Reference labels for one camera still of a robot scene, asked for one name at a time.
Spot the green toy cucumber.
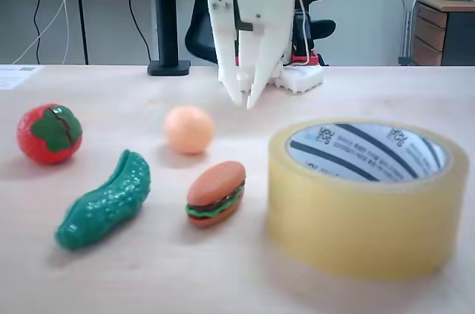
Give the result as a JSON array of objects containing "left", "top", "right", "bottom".
[{"left": 54, "top": 148, "right": 152, "bottom": 252}]

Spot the black office chair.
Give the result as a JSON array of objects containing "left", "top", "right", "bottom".
[{"left": 180, "top": 0, "right": 337, "bottom": 68}]

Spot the red table clamp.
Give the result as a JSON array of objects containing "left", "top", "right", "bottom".
[{"left": 291, "top": 50, "right": 319, "bottom": 67}]

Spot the beige toy egg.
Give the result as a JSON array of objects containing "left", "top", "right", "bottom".
[{"left": 163, "top": 105, "right": 216, "bottom": 155}]

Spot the grey metal crutch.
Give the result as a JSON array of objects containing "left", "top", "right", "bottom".
[{"left": 398, "top": 0, "right": 427, "bottom": 67}]

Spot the toy hamburger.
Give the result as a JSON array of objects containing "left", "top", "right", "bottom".
[{"left": 185, "top": 160, "right": 247, "bottom": 229}]

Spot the wooden drawer cabinet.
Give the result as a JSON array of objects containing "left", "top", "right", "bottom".
[{"left": 410, "top": 0, "right": 475, "bottom": 67}]

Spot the yellow packing tape roll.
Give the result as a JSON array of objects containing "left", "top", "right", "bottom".
[{"left": 266, "top": 117, "right": 471, "bottom": 281}]

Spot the red toy strawberry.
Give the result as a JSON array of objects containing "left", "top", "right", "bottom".
[{"left": 16, "top": 103, "right": 84, "bottom": 165}]

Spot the white printed paper sheet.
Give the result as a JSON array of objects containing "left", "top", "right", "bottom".
[{"left": 0, "top": 65, "right": 45, "bottom": 91}]

